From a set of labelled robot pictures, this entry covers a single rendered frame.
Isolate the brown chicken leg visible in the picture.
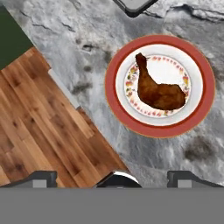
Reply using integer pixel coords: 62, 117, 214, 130
135, 52, 187, 111

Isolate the round black and white thing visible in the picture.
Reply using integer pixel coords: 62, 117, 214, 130
94, 170, 144, 188

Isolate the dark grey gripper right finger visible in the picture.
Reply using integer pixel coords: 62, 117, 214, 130
166, 170, 224, 188

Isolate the grey panel with black rim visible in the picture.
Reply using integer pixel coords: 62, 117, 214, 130
112, 0, 160, 18

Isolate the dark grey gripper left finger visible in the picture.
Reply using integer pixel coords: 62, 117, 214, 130
0, 170, 58, 188

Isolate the dark green cupboard front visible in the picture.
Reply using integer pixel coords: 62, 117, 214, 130
0, 4, 35, 71

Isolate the red-rimmed white floral plate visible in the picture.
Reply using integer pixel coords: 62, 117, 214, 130
104, 34, 216, 139

